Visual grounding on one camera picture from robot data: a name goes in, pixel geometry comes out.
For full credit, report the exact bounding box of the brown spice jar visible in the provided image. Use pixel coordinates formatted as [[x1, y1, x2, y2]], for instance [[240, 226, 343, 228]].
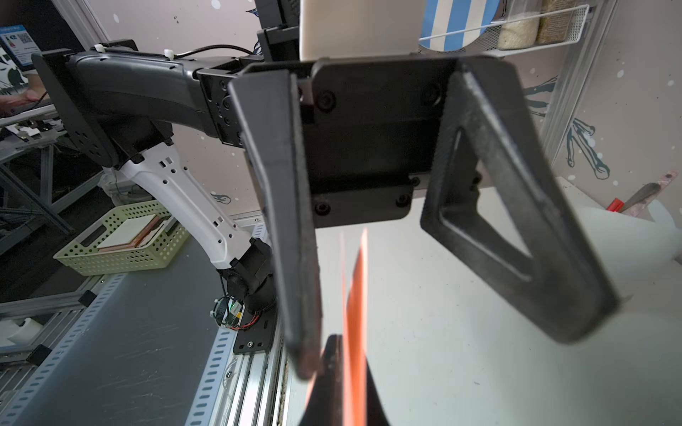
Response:
[[536, 0, 577, 45]]

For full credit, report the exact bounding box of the blue striped plate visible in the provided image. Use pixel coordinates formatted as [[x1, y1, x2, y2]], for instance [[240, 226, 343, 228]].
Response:
[[419, 0, 500, 53]]

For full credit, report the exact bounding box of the white utensil cup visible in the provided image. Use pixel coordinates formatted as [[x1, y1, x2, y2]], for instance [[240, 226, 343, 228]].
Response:
[[575, 207, 681, 267]]

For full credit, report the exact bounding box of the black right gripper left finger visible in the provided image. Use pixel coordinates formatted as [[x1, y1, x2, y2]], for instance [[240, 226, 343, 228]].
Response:
[[299, 335, 344, 426]]

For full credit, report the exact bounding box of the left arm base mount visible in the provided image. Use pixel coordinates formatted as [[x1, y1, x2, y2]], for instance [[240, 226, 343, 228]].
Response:
[[211, 296, 277, 355]]

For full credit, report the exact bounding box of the person's hand at desk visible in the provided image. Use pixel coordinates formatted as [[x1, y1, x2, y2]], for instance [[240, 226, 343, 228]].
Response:
[[1, 89, 46, 116]]

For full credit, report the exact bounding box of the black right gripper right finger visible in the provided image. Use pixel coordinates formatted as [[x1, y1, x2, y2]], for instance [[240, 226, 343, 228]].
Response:
[[366, 367, 390, 426]]

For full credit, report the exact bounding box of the black lid spice jar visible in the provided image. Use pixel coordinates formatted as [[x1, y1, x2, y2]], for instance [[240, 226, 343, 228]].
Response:
[[497, 0, 542, 51]]

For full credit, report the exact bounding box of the green plastic basket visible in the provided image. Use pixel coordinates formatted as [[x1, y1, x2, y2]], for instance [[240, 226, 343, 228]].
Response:
[[53, 201, 189, 276]]

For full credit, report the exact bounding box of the white wire shelf rack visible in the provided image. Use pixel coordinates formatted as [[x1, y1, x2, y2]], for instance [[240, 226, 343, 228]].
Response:
[[419, 0, 589, 57]]

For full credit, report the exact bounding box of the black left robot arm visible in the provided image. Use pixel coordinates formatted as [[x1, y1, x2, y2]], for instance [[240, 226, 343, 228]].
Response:
[[32, 40, 618, 379]]

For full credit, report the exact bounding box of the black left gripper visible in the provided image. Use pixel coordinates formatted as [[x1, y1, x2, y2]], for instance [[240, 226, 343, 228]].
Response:
[[229, 56, 619, 380]]

